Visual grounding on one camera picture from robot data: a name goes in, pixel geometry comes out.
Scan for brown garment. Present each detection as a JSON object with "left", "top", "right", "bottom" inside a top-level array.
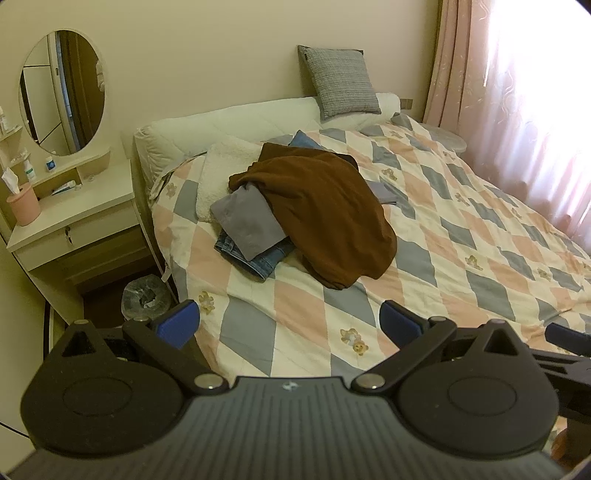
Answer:
[{"left": 228, "top": 143, "right": 397, "bottom": 290}]

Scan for trash bin with bag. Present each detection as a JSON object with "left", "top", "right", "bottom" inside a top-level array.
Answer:
[{"left": 121, "top": 274, "right": 172, "bottom": 320}]

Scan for checkered quilt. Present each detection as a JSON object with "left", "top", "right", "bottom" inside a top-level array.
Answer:
[{"left": 152, "top": 115, "right": 590, "bottom": 379}]

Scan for blue jeans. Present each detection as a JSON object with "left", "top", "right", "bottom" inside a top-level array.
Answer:
[{"left": 214, "top": 231, "right": 294, "bottom": 281}]

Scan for grey garment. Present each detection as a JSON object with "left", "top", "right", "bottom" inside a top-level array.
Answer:
[{"left": 211, "top": 183, "right": 287, "bottom": 261}]

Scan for white dressing table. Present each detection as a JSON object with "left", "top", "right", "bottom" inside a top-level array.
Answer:
[{"left": 1, "top": 124, "right": 155, "bottom": 323}]

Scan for white fleece blanket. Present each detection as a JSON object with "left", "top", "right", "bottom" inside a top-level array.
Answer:
[{"left": 195, "top": 137, "right": 263, "bottom": 223}]

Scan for pink tissue cup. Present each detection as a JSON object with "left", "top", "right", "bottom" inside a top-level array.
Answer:
[{"left": 7, "top": 183, "right": 41, "bottom": 226}]

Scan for round side table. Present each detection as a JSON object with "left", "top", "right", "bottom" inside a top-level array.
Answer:
[{"left": 422, "top": 123, "right": 467, "bottom": 155}]

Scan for white headboard pillow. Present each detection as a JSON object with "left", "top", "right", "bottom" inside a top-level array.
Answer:
[{"left": 133, "top": 93, "right": 401, "bottom": 189}]

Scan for small spray bottle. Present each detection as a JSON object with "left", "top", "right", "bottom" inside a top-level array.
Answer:
[{"left": 23, "top": 160, "right": 36, "bottom": 183}]

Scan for blue folded cloth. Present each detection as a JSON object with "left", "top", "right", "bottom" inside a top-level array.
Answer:
[{"left": 288, "top": 130, "right": 325, "bottom": 151}]

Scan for grey knit cushion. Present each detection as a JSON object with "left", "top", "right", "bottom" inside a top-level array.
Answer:
[{"left": 297, "top": 45, "right": 382, "bottom": 121}]

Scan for oval mirror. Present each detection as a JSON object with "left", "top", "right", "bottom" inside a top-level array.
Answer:
[{"left": 19, "top": 30, "right": 105, "bottom": 156}]

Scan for pink curtain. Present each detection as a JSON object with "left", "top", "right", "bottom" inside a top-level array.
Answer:
[{"left": 424, "top": 1, "right": 590, "bottom": 250}]

